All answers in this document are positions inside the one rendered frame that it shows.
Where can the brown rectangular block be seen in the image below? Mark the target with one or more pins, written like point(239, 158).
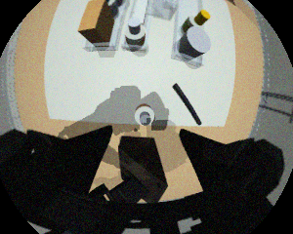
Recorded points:
point(96, 23)

